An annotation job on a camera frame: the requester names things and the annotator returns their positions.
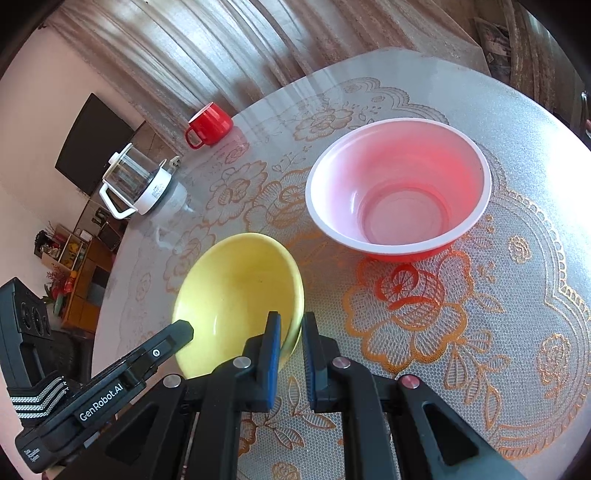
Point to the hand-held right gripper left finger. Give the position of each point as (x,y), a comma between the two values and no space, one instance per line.
(272,355)

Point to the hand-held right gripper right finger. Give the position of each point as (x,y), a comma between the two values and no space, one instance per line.
(308,360)

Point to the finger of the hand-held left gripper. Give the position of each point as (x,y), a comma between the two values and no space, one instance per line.
(161,350)

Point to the yellow bowl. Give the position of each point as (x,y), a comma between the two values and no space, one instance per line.
(231,286)

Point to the potted plant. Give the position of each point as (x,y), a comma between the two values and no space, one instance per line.
(55,295)

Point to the black sofa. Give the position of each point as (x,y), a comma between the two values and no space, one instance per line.
(69,355)

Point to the wooden cabinet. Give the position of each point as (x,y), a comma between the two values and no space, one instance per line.
(87,295)

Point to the white open shelf box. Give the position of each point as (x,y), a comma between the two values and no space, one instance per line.
(64,247)

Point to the small black television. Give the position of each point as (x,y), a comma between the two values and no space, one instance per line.
(108,236)

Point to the white glass electric kettle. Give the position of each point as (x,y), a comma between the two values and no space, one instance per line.
(157,194)

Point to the lace floral tablecloth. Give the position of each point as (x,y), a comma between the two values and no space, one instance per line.
(461,323)

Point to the pink plastic bowl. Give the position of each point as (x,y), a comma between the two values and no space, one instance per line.
(397,184)

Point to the red mug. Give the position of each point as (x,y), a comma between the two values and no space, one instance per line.
(212,122)

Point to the beige curtain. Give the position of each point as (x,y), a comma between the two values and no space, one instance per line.
(184,46)

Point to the dark wooden furniture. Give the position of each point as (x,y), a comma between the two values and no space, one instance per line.
(545,55)

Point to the black wall television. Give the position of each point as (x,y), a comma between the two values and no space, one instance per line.
(92,147)

